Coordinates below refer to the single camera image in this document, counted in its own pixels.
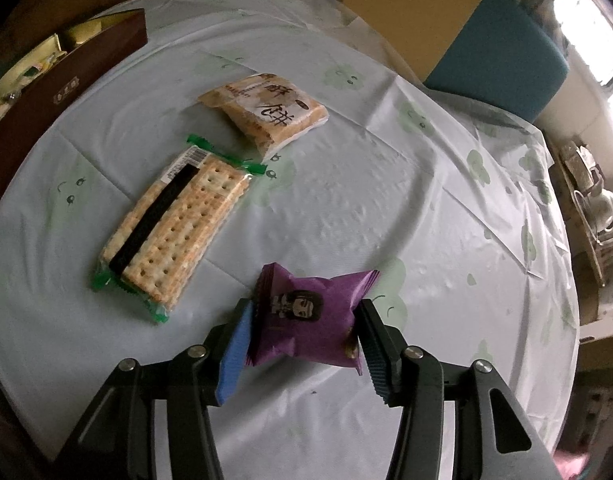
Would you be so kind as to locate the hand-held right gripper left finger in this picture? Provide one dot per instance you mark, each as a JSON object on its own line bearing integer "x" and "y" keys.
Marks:
{"x": 236, "y": 355}

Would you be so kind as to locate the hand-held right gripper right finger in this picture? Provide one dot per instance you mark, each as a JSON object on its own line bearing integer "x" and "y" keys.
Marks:
{"x": 374, "y": 355}

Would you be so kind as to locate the purple snack packet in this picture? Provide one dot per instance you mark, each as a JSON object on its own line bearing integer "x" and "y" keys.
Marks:
{"x": 306, "y": 320}

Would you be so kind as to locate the green-ended cracker packet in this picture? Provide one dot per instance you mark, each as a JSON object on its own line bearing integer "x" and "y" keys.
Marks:
{"x": 186, "y": 225}

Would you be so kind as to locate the beige biscuit packet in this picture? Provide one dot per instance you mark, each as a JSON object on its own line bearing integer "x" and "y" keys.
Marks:
{"x": 266, "y": 110}

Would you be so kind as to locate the brown box with gold lining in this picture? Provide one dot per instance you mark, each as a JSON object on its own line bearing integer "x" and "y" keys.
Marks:
{"x": 76, "y": 85}

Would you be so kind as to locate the pale printed tablecloth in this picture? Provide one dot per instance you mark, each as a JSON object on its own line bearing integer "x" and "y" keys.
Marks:
{"x": 386, "y": 185}

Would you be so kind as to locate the pink cloth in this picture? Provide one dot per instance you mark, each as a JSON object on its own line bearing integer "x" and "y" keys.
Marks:
{"x": 571, "y": 467}

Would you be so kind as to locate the wooden side table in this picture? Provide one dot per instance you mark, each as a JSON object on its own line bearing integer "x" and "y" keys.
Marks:
{"x": 601, "y": 290}

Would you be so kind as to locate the white teapot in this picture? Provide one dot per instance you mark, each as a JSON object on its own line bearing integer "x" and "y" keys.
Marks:
{"x": 605, "y": 207}

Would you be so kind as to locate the box on side table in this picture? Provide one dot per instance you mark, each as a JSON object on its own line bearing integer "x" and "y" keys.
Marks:
{"x": 578, "y": 160}

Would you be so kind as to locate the grey yellow blue chair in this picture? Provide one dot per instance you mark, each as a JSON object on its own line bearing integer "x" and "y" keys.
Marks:
{"x": 501, "y": 50}

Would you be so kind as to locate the window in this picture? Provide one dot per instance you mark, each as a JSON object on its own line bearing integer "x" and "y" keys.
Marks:
{"x": 591, "y": 35}

